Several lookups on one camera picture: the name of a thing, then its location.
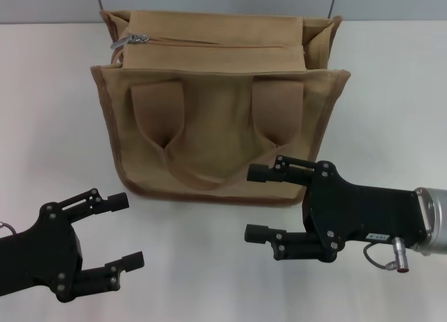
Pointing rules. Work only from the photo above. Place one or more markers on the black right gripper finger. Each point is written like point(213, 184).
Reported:
point(286, 247)
point(279, 172)

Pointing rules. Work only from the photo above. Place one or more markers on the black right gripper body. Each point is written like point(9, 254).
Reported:
point(356, 213)

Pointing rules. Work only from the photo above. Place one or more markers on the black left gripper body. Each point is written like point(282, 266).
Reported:
point(42, 252)

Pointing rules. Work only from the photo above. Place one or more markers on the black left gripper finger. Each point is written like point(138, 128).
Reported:
point(111, 202)
point(101, 278)

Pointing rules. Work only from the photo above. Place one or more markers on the khaki canvas food bag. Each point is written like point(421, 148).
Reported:
point(209, 126)

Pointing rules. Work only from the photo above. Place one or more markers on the silver metal zipper pull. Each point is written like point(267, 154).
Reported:
point(134, 39)

